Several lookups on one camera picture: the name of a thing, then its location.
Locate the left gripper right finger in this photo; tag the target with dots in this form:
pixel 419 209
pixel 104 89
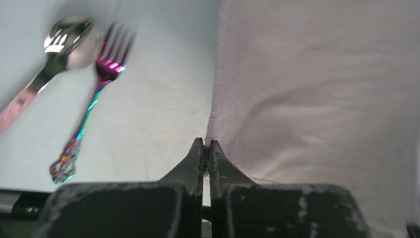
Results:
pixel 241 208

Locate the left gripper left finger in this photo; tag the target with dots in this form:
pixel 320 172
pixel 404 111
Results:
pixel 168 208

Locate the grey cloth napkin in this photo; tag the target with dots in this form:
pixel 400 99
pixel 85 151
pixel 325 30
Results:
pixel 324 91

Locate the iridescent fork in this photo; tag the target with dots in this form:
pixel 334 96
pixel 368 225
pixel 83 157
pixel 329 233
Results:
pixel 109 64

